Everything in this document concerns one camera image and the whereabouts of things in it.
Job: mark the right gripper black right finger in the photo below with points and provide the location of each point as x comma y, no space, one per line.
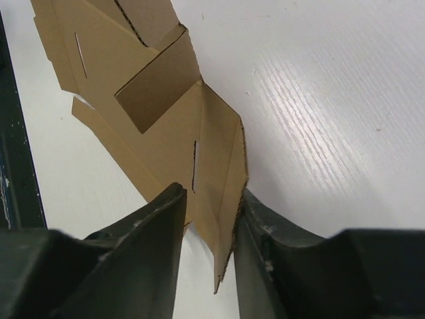
284,271

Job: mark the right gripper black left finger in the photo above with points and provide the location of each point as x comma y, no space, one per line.
126,270

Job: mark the brown cardboard box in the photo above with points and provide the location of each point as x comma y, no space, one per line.
136,83

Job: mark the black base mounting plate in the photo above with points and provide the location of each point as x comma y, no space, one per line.
21,204

